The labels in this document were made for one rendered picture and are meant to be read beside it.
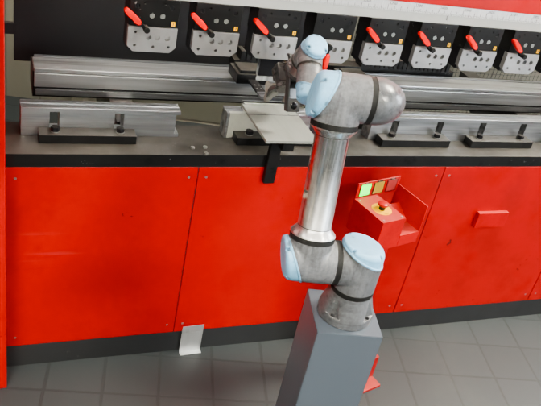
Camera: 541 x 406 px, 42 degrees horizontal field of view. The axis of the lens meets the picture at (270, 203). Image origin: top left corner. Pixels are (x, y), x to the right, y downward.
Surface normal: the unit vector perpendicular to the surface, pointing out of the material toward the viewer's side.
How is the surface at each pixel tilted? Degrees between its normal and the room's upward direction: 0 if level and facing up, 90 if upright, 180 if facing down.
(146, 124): 90
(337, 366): 90
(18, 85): 90
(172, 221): 90
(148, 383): 0
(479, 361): 0
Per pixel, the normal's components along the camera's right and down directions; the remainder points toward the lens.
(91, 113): 0.32, 0.55
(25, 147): 0.18, -0.84
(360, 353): 0.10, 0.54
